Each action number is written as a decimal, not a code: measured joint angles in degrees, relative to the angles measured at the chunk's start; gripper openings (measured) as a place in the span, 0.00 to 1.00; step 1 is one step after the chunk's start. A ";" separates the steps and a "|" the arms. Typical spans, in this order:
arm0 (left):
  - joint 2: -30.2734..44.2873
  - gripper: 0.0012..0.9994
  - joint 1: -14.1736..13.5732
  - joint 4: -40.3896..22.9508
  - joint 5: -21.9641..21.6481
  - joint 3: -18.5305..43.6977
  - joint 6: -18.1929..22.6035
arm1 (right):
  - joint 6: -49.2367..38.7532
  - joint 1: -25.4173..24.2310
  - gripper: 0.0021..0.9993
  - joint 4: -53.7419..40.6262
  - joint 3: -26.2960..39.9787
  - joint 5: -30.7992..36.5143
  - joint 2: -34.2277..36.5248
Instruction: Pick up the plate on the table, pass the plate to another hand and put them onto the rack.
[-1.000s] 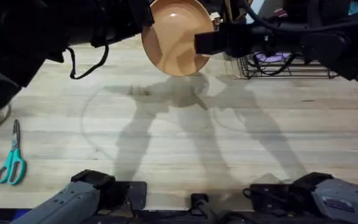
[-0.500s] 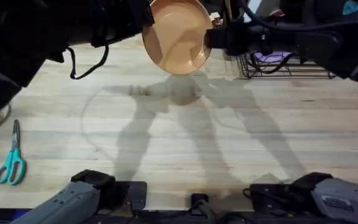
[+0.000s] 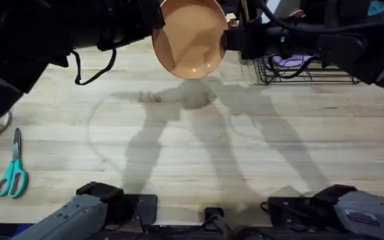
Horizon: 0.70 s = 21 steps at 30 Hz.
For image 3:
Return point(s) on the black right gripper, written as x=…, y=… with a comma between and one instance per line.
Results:
x=295, y=41

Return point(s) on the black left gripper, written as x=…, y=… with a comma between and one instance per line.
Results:
x=118, y=20

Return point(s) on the orange plate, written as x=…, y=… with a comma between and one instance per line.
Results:
x=190, y=40

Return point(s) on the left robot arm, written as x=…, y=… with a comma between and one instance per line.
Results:
x=8, y=43

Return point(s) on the purple plate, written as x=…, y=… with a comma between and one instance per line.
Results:
x=292, y=60

